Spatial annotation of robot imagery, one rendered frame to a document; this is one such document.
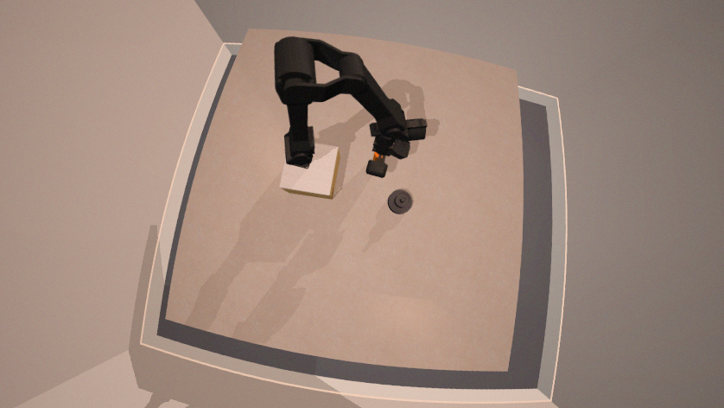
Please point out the dark grey round pedestal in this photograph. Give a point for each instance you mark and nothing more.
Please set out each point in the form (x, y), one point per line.
(399, 202)

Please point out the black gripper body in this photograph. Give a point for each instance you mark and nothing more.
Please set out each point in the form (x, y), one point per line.
(378, 168)

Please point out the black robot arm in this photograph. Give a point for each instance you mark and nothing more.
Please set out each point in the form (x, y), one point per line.
(296, 86)

